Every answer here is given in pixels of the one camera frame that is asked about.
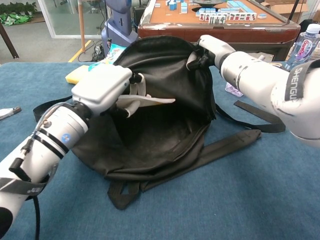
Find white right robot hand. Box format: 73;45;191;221
185;34;236;71

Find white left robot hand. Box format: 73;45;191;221
70;64;154;119

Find white yellow booklet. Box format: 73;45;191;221
116;94;177;109

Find black backpack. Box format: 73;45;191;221
32;35;287;211

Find teal snack packet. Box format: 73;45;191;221
88;42;127;69

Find brown mahjong table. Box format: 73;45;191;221
137;0;302;62

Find yellow sponge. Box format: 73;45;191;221
65;65;90;85

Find mahjong tile row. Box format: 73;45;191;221
198;11;258;25

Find black bowl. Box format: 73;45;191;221
191;0;227;7

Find wooden pole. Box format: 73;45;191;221
77;0;87;53

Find clear plastic water bottle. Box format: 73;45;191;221
284;23;320;72

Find green plants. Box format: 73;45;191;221
0;1;39;26

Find blue table cloth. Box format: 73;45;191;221
0;61;320;240

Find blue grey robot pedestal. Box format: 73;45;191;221
100;0;140;55

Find black right arm strap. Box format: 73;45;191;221
284;59;320;103

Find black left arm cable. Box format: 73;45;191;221
31;194;41;240

